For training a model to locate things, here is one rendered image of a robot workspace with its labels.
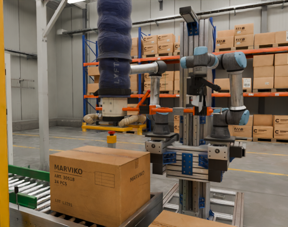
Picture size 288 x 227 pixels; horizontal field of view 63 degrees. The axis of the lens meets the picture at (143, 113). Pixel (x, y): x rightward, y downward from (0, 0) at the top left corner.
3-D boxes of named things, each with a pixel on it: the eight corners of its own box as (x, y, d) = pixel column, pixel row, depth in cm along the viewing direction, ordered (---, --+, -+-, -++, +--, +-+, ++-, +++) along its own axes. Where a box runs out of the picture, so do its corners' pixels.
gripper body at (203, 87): (193, 96, 140) (193, 75, 139) (208, 96, 136) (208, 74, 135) (189, 96, 133) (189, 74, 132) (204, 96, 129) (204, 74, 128)
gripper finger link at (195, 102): (191, 111, 132) (193, 96, 135) (201, 112, 129) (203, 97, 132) (189, 110, 130) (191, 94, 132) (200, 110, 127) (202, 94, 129)
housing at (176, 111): (171, 115, 139) (171, 107, 138) (176, 114, 145) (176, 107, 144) (183, 115, 135) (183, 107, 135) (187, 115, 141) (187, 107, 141)
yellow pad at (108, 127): (81, 128, 157) (81, 120, 157) (91, 127, 166) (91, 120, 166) (124, 131, 141) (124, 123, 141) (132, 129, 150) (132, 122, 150)
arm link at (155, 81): (152, 121, 210) (154, 60, 208) (144, 120, 223) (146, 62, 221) (163, 121, 215) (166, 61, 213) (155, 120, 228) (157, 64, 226)
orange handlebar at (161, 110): (82, 111, 171) (81, 106, 171) (107, 109, 198) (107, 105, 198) (212, 114, 128) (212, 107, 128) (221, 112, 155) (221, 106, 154)
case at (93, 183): (50, 210, 168) (48, 154, 166) (88, 191, 203) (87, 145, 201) (121, 231, 140) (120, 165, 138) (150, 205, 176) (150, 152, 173)
